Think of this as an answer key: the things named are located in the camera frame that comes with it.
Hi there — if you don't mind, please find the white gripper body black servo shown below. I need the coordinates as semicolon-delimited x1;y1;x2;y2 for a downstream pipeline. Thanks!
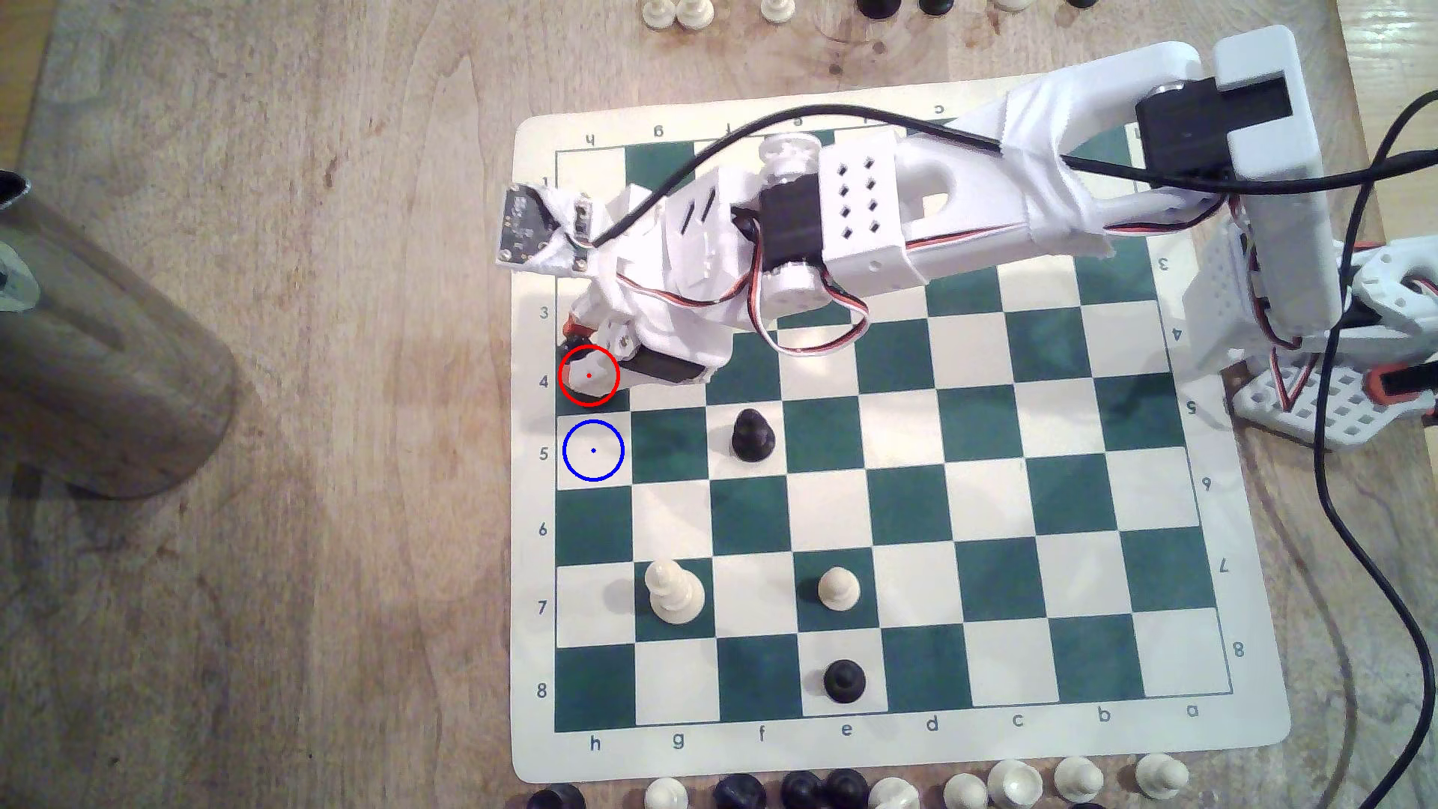
584;157;777;389

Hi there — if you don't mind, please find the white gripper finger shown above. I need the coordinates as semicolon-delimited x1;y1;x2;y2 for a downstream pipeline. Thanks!
565;294;637;351
564;344;622;402

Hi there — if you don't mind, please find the black bishop chess piece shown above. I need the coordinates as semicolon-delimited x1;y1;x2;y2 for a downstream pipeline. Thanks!
730;407;779;464

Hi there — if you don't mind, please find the large white chess piece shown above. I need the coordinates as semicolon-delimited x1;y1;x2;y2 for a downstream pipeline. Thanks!
648;558;709;627

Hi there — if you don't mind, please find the green white chess board mat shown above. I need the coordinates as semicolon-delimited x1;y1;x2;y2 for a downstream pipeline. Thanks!
509;65;1293;786

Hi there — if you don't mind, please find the shiny metal cylinder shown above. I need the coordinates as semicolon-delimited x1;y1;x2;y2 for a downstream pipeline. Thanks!
0;169;243;501

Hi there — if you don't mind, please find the orange black clamp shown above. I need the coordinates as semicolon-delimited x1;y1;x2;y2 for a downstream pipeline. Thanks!
1365;362;1438;408

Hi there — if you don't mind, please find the small camera circuit board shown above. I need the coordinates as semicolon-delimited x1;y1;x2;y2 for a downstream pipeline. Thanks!
500;183;593;273

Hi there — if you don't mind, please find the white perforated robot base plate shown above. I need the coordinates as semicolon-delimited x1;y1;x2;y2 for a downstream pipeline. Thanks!
1230;348;1438;451

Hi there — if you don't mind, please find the black cable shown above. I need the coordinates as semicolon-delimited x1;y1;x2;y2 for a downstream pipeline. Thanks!
589;92;1438;809

